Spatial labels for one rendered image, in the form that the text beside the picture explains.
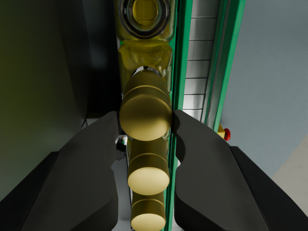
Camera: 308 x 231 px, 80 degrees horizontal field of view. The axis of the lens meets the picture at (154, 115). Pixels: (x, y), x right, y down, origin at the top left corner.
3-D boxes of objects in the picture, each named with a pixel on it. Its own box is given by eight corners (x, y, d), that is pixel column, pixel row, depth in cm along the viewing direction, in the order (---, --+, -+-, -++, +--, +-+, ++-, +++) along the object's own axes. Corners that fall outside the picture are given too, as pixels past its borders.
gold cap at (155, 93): (122, 72, 14) (113, 93, 11) (168, 71, 14) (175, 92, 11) (126, 112, 16) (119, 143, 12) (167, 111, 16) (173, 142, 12)
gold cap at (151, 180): (128, 132, 17) (123, 167, 14) (166, 130, 17) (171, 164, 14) (132, 160, 19) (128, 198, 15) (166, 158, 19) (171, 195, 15)
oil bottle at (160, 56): (130, 27, 34) (112, 51, 16) (161, 27, 35) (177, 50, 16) (132, 58, 37) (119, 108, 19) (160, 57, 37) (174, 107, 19)
